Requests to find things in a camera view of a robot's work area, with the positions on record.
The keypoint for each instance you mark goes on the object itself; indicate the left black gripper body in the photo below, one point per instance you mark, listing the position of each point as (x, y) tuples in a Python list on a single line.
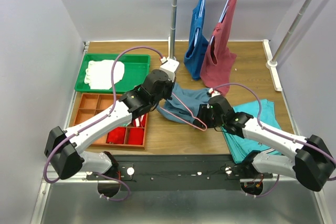
[(170, 89)]

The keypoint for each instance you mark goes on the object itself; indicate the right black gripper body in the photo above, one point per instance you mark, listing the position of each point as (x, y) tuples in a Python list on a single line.
[(207, 115)]

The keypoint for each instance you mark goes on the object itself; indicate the pink wire hanger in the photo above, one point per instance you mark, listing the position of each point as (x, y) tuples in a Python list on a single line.
[(188, 117)]

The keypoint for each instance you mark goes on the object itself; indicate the grey-blue tank top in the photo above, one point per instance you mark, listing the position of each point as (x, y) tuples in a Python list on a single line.
[(184, 100)]

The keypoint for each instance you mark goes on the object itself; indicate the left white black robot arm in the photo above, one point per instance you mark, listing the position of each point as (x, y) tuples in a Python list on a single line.
[(66, 149)]

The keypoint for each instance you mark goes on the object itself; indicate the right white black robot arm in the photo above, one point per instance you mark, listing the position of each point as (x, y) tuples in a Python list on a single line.
[(307, 159)]

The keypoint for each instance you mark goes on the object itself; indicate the maroon tank top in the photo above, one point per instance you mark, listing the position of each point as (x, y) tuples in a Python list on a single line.
[(218, 60)]

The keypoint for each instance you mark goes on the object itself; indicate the royal blue tank top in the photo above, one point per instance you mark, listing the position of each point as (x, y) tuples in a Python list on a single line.
[(194, 56)]

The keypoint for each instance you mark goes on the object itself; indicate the light blue hanger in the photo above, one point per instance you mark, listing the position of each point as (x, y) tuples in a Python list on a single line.
[(200, 15), (224, 11)]

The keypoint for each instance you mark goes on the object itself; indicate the red white striped cloth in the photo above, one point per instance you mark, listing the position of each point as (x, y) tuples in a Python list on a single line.
[(138, 122)]

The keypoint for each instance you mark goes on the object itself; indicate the folded teal shorts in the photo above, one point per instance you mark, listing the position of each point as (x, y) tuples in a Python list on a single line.
[(241, 147)]

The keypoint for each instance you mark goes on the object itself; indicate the red cloth in organizer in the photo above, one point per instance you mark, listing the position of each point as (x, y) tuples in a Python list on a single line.
[(126, 136)]

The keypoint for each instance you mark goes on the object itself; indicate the green plastic tray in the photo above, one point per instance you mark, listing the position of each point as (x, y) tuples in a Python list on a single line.
[(136, 69)]

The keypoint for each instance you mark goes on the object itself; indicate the orange compartment organizer box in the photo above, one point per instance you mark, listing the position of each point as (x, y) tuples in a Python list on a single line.
[(88, 105)]

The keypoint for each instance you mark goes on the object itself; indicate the right white rack foot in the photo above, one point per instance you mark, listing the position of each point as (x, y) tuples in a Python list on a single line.
[(271, 66)]

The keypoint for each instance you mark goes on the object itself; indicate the left grey rack pole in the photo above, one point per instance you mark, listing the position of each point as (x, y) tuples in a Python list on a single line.
[(171, 38)]

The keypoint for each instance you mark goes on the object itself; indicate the grey rack pole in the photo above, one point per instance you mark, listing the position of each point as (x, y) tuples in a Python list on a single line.
[(291, 29), (171, 38)]

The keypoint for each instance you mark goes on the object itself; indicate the right grey rack pole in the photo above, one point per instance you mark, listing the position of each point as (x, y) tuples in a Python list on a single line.
[(291, 29)]

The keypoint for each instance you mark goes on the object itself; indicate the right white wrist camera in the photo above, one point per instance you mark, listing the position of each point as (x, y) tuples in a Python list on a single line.
[(212, 93)]

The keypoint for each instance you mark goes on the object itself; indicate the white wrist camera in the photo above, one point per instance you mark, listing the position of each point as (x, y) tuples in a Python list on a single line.
[(212, 93), (170, 67)]

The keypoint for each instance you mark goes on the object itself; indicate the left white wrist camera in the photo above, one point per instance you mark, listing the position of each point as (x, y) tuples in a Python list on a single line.
[(170, 67)]

